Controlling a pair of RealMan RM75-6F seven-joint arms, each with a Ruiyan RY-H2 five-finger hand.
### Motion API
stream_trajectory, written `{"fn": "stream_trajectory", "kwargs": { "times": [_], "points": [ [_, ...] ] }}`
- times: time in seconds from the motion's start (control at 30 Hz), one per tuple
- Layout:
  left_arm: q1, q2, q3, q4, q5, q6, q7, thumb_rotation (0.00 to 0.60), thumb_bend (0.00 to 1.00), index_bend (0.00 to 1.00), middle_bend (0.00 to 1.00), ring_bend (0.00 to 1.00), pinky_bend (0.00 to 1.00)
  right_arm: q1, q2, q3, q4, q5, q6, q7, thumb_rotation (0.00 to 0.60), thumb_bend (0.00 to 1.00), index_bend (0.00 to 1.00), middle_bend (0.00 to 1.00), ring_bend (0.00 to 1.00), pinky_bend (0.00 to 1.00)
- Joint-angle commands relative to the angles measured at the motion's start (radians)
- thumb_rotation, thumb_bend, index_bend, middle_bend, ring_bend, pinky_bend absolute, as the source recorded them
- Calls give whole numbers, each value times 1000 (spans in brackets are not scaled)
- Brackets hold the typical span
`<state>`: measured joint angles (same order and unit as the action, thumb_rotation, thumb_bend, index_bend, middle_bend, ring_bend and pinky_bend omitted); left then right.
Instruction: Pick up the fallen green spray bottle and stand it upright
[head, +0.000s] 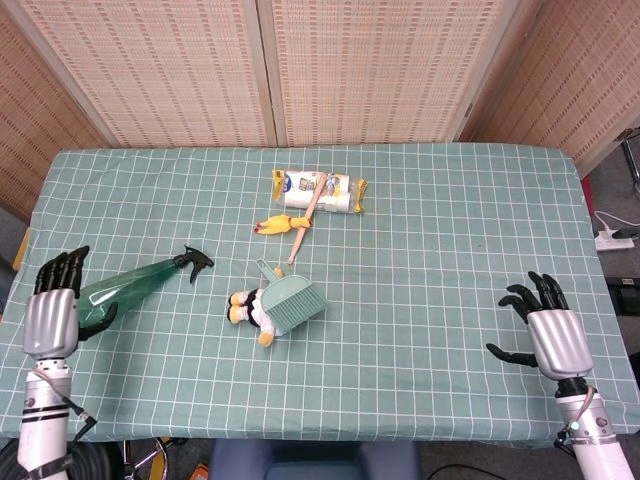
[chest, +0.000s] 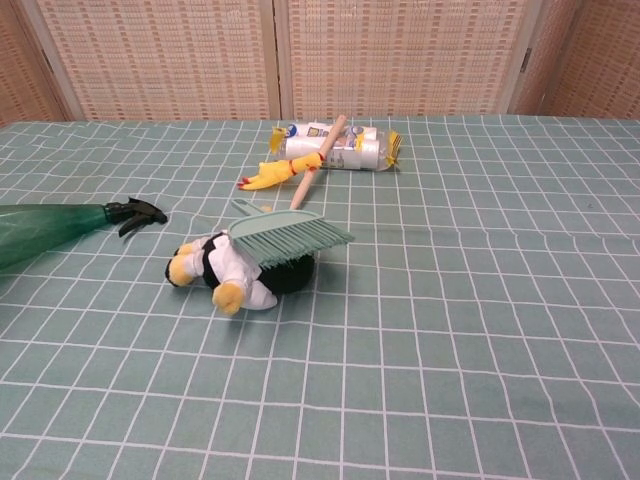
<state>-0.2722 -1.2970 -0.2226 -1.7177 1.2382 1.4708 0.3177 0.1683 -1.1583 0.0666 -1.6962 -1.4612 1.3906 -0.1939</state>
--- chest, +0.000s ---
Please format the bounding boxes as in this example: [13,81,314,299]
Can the green spray bottle black trigger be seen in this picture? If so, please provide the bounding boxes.
[0,196,169,277]

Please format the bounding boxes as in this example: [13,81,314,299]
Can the teal hand brush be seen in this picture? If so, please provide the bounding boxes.
[228,198,356,270]

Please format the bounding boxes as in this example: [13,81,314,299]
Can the wooden stick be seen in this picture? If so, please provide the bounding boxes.
[289,114,348,210]

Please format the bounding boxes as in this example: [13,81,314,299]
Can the yellow rubber chicken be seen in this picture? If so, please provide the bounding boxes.
[236,151,327,193]

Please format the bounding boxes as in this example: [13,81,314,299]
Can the black white yellow plush toy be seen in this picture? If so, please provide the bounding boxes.
[165,230,316,316]

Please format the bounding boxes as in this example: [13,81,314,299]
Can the pack of white bag rolls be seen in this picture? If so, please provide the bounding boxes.
[270,118,404,173]

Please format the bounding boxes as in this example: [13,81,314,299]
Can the green checked tablecloth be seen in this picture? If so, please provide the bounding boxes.
[0,114,640,480]

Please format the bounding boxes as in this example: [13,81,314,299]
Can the bamboo folding screen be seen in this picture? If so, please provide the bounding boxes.
[0,0,640,124]

